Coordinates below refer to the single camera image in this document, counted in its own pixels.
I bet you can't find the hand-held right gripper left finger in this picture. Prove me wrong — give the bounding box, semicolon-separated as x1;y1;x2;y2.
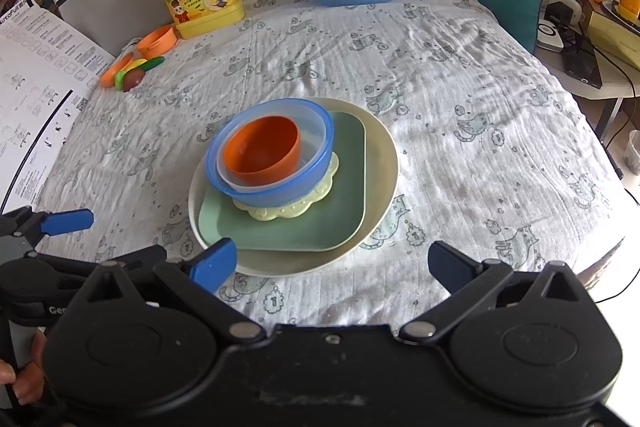
75;239;266;350

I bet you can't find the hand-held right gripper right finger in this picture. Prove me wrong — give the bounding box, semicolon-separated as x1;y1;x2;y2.
399;241;591;343

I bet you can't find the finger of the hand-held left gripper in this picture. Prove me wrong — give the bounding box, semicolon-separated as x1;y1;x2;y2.
55;245;168;288
0;206;95;250

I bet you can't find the yellow scalloped small plate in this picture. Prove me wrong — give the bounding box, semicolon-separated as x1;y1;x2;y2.
232;152;341;223

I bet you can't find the blue transparent bowl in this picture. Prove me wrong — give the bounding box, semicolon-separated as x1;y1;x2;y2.
205;98;335;208

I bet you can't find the small orange bowl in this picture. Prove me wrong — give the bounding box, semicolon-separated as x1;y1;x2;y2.
222;116;302;186

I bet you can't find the white round plate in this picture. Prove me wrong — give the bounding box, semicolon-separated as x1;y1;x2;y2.
188;97;400;279

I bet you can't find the green square plate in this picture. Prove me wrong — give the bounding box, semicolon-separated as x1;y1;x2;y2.
198;111;368;253

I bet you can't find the clear plastic bowl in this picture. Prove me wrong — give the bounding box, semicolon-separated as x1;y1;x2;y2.
216;104;328;194

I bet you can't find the person's left hand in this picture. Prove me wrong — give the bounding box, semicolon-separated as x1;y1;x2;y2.
0;332;47;405

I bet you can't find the white printed instruction sheet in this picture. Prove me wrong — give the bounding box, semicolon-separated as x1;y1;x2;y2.
0;0;116;228

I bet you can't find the maroon toy vegetable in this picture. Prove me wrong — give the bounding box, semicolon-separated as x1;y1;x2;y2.
122;69;146;92

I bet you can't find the white cat-print blanket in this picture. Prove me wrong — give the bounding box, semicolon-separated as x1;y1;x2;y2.
15;0;631;333

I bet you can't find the orange plastic container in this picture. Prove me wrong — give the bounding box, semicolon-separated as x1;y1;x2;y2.
136;26;178;60

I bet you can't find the white side table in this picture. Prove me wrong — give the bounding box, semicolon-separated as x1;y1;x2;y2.
532;27;640;142

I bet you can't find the black smartphone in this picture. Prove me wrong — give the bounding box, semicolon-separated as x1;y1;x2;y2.
561;29;603;90

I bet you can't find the white round charger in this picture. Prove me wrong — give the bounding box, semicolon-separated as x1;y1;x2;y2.
536;18;565;54

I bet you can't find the teal yellow striped cushion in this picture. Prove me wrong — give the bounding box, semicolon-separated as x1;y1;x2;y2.
475;0;551;52

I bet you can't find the yellow cardboard box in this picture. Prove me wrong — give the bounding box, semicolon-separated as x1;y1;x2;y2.
577;0;640;72

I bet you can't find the black cable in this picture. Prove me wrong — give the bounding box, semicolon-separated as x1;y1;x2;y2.
595;57;640;148

